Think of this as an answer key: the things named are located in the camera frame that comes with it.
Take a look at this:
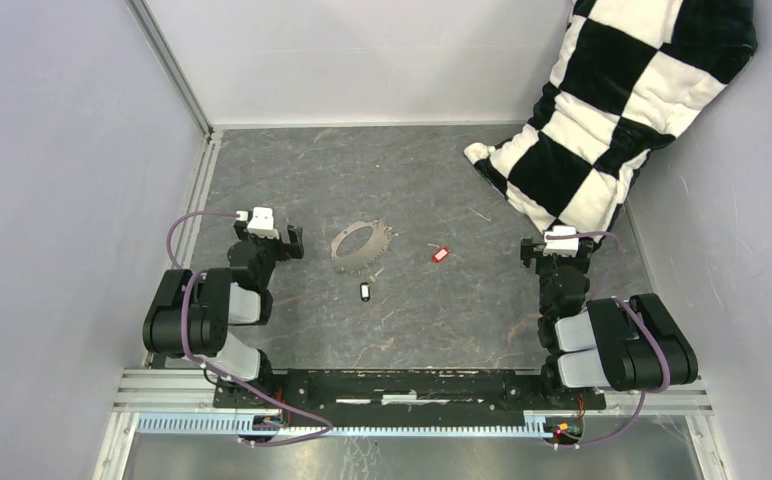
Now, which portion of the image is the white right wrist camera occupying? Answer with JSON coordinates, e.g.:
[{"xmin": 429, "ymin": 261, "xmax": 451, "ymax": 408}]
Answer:
[{"xmin": 543, "ymin": 225, "xmax": 579, "ymax": 257}]

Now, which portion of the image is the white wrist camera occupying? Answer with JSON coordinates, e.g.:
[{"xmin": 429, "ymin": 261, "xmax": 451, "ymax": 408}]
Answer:
[
  {"xmin": 246, "ymin": 207, "xmax": 280, "ymax": 240},
  {"xmin": 543, "ymin": 225, "xmax": 579, "ymax": 257}
]

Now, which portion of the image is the white slotted cable duct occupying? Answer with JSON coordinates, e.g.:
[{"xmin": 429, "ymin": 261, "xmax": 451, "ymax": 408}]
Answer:
[{"xmin": 136, "ymin": 412, "xmax": 552, "ymax": 439}]

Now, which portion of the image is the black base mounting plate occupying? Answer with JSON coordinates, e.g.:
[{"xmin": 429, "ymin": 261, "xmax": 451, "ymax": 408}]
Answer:
[{"xmin": 213, "ymin": 369, "xmax": 607, "ymax": 429}]

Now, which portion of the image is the aluminium frame rail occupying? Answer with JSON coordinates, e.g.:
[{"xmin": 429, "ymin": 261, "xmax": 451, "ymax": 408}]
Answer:
[{"xmin": 114, "ymin": 369, "xmax": 714, "ymax": 416}]

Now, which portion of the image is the large metal keyring plate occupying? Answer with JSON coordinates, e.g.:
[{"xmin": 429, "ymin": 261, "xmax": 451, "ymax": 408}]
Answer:
[{"xmin": 330, "ymin": 220, "xmax": 392, "ymax": 276}]

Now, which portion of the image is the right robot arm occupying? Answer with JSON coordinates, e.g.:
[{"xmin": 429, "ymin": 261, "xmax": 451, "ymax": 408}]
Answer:
[{"xmin": 520, "ymin": 234, "xmax": 699, "ymax": 408}]

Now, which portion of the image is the black and white checkered blanket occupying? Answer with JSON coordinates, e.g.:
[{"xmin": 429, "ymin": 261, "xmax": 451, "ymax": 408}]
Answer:
[{"xmin": 464, "ymin": 0, "xmax": 758, "ymax": 232}]

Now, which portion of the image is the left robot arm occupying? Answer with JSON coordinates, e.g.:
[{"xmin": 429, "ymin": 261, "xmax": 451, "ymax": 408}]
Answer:
[{"xmin": 142, "ymin": 221, "xmax": 304, "ymax": 408}]

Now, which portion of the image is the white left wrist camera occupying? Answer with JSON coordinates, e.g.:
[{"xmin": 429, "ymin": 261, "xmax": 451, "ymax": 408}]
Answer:
[{"xmin": 246, "ymin": 207, "xmax": 280, "ymax": 240}]

